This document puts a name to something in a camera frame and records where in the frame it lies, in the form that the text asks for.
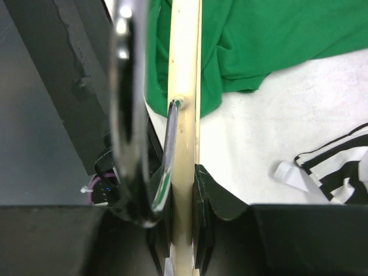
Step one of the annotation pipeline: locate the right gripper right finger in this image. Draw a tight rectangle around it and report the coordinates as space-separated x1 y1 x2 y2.
193 164 248 275

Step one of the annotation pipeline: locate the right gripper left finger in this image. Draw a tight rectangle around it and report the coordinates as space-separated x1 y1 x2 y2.
148 188 171 275

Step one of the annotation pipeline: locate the cream yellow hanger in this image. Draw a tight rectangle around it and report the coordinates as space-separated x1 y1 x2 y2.
109 1 202 275

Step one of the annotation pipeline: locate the green tank top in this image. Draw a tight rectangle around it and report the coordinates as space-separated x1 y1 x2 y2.
145 0 368 118

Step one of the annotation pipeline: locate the striped black white tank top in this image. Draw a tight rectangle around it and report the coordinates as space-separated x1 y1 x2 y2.
273 123 367 205

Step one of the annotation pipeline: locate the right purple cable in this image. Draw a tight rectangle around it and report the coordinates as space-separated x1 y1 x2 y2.
80 172 116 205

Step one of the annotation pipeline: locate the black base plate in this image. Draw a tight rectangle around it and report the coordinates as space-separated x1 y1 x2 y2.
5 1 112 175

